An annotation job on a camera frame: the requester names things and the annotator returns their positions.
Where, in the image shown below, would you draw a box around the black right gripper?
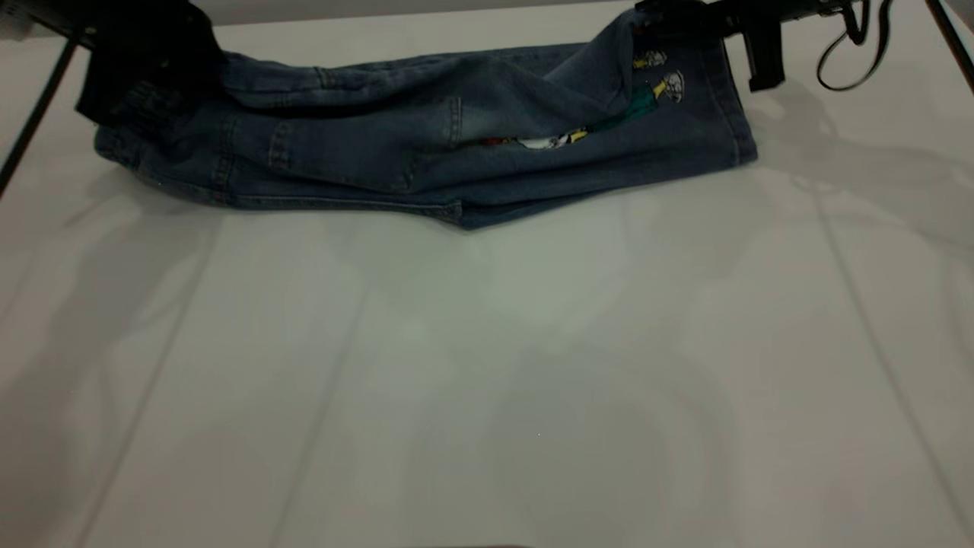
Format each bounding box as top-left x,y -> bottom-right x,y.
635,0 -> 826,35

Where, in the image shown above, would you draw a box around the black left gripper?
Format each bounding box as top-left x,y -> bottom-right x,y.
75,0 -> 227,126

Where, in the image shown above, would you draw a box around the blue denim jeans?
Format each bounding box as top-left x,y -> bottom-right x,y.
93,9 -> 759,231

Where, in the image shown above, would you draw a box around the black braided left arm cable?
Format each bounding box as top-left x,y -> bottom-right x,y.
0,38 -> 79,195

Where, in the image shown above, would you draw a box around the thin black looped cable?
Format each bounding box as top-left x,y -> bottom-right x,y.
816,0 -> 893,92

